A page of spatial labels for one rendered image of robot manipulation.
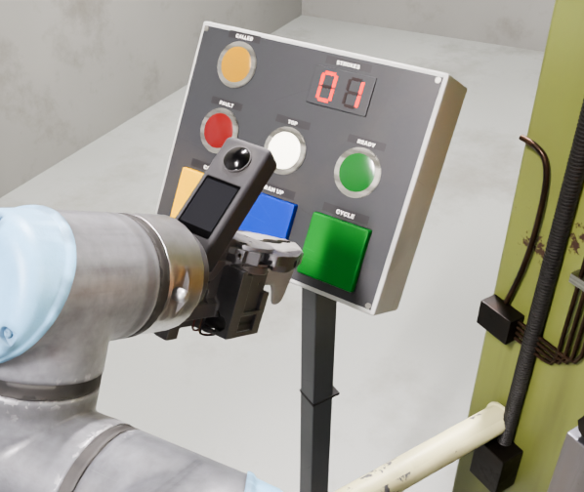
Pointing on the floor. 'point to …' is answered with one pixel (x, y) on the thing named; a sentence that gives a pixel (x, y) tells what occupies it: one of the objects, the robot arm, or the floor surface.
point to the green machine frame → (554, 377)
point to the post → (316, 389)
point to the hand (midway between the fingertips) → (291, 246)
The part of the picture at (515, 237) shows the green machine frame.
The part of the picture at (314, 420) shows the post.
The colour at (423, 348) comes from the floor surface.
